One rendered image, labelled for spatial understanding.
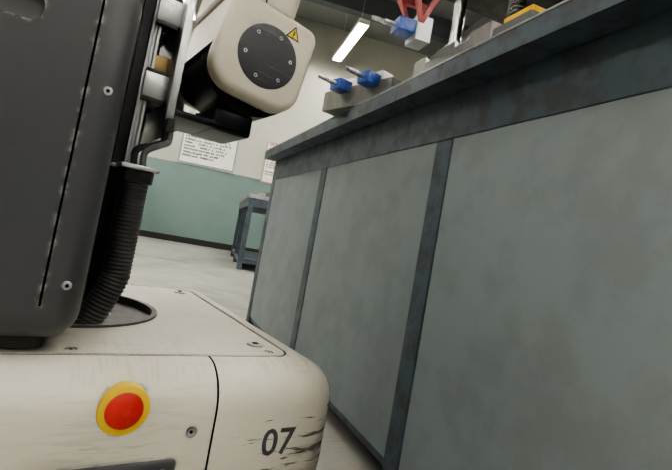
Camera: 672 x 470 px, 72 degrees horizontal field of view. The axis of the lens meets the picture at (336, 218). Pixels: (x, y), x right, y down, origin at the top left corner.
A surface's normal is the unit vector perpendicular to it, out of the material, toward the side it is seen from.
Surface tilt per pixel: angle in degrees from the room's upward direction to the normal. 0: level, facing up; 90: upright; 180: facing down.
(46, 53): 90
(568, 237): 90
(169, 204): 90
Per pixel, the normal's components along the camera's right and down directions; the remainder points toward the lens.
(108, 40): 0.63, 0.07
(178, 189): 0.25, 0.00
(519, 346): -0.91, -0.18
